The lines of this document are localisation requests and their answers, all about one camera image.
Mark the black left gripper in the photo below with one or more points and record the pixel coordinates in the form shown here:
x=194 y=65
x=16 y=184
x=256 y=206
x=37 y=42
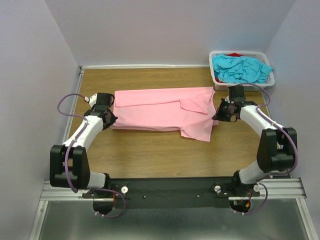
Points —
x=112 y=120

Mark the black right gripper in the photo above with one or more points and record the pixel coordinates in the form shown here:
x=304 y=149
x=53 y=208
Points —
x=218 y=115

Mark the pink t shirt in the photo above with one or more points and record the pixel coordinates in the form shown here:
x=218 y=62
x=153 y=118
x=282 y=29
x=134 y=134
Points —
x=188 y=110

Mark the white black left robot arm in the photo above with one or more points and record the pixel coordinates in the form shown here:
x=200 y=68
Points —
x=69 y=164

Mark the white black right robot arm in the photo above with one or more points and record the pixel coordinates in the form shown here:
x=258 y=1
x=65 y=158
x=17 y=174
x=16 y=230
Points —
x=277 y=151

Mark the turquoise t shirt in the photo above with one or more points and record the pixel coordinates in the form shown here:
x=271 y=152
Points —
x=240 y=69

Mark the red t shirt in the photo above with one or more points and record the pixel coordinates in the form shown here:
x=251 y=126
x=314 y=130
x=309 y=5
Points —
x=234 y=54

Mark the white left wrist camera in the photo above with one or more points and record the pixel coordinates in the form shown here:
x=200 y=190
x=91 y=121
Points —
x=91 y=100

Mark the aluminium front frame rail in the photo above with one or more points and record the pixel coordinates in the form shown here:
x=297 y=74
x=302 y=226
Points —
x=274 y=188

